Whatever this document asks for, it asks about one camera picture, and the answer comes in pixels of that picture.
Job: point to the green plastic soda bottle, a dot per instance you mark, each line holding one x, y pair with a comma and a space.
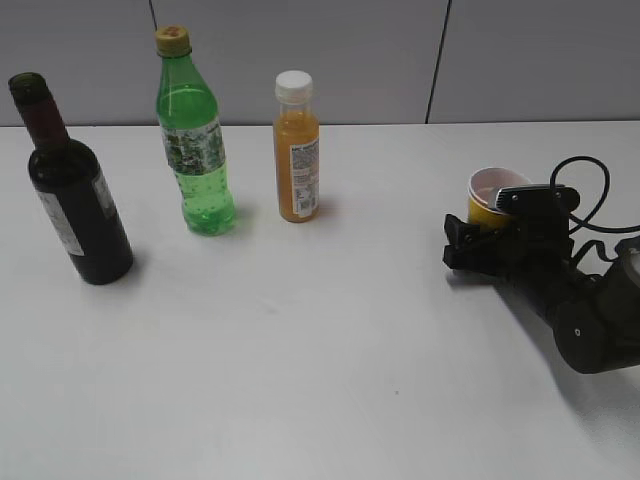
188, 114

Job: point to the orange juice bottle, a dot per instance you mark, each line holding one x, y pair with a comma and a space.
296, 147

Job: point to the yellow paper cup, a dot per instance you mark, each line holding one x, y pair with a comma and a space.
482, 189

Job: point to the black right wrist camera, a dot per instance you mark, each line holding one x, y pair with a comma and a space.
534, 200

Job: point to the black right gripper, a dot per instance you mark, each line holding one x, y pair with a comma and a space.
533, 253

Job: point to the dark red wine bottle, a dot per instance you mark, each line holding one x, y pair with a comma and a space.
70, 183

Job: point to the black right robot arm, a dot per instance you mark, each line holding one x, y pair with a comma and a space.
594, 318

